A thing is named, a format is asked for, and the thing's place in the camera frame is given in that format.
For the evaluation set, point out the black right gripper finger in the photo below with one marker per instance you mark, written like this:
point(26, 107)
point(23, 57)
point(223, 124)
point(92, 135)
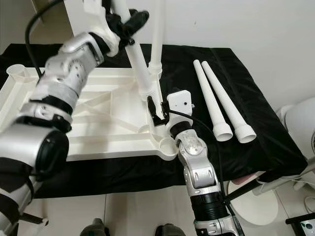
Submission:
point(154, 109)

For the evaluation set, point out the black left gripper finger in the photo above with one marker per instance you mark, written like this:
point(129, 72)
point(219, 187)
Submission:
point(139, 22)

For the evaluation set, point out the white plastic table leg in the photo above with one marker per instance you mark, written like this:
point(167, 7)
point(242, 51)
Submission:
point(140, 69)
point(211, 105)
point(231, 105)
point(157, 39)

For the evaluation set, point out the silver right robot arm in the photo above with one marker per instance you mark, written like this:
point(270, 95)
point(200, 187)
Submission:
point(199, 167)

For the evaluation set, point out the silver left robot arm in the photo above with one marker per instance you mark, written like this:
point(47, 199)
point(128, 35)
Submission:
point(64, 83)

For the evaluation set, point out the white plastic table top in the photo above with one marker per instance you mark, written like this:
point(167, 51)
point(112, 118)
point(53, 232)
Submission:
point(118, 123)

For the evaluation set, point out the black cloth table cover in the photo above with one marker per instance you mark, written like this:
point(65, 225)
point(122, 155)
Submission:
point(266, 98)

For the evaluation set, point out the black metal table leg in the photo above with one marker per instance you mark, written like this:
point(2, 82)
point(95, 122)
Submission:
point(241, 191)
point(35, 220)

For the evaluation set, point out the grey right robot foot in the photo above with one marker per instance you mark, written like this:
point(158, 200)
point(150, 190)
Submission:
point(171, 231)

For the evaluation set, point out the grey robot foot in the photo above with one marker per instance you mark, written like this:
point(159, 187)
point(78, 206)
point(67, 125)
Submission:
point(96, 228)
point(171, 231)

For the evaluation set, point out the grey left robot foot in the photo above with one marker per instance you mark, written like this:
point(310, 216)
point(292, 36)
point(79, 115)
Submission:
point(96, 228)

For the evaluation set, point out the black stand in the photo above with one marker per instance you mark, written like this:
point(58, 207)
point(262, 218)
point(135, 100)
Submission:
point(302, 223)

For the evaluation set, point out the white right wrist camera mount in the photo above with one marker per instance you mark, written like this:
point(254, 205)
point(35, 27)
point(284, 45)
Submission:
point(179, 103)

